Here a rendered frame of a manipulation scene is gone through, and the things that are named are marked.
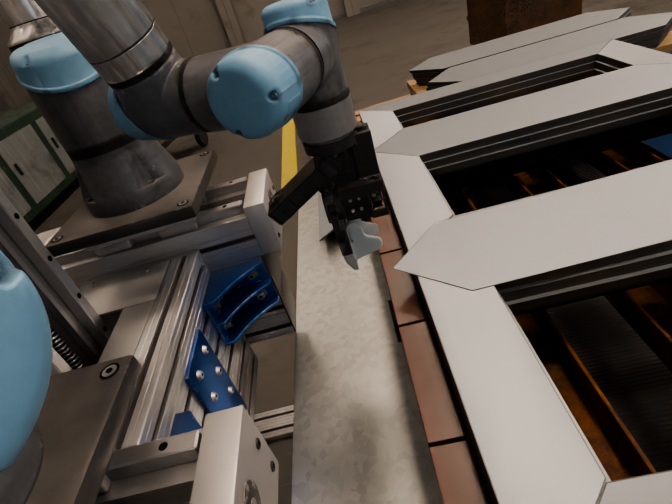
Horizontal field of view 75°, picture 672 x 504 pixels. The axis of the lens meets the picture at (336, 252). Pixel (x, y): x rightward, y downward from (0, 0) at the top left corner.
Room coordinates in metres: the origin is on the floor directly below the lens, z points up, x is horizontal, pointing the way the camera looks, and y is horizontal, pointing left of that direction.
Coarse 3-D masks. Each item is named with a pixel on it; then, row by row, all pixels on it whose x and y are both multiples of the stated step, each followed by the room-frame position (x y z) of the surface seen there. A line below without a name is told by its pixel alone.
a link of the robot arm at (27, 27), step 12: (0, 0) 0.77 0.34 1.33; (12, 0) 0.77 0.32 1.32; (24, 0) 0.77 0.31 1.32; (0, 12) 0.79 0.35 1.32; (12, 12) 0.77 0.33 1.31; (24, 12) 0.77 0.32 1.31; (36, 12) 0.77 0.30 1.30; (12, 24) 0.78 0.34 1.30; (24, 24) 0.77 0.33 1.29; (36, 24) 0.77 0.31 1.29; (48, 24) 0.77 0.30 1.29; (12, 36) 0.77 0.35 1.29; (24, 36) 0.76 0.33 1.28; (36, 36) 0.76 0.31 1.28; (12, 48) 0.77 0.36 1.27
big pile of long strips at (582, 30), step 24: (552, 24) 1.62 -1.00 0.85; (576, 24) 1.52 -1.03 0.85; (600, 24) 1.43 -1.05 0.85; (624, 24) 1.36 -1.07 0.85; (648, 24) 1.28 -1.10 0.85; (480, 48) 1.60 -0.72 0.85; (504, 48) 1.51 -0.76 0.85; (528, 48) 1.42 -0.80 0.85; (552, 48) 1.35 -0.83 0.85; (576, 48) 1.28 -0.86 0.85; (432, 72) 1.55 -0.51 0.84; (456, 72) 1.41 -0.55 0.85; (480, 72) 1.34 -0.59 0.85
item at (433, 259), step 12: (432, 228) 0.58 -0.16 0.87; (420, 240) 0.56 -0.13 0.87; (432, 240) 0.55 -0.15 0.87; (444, 240) 0.54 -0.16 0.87; (420, 252) 0.53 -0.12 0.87; (432, 252) 0.52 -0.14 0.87; (444, 252) 0.51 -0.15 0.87; (420, 264) 0.50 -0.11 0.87; (432, 264) 0.49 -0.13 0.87; (444, 264) 0.49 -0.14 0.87; (456, 264) 0.48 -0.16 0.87; (420, 276) 0.48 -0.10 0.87; (432, 276) 0.47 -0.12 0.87; (444, 276) 0.46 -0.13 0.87; (456, 276) 0.45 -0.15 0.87; (468, 288) 0.42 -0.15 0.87
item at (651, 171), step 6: (660, 162) 0.57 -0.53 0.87; (666, 162) 0.56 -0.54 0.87; (642, 168) 0.56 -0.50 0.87; (648, 168) 0.56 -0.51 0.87; (654, 168) 0.56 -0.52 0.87; (660, 168) 0.55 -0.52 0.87; (666, 168) 0.55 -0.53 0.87; (642, 174) 0.55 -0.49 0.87; (648, 174) 0.54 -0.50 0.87; (654, 174) 0.54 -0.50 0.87; (660, 174) 0.54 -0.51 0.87; (666, 174) 0.53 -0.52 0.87; (654, 180) 0.53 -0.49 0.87; (660, 180) 0.52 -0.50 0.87; (666, 180) 0.52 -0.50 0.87; (666, 186) 0.50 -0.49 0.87
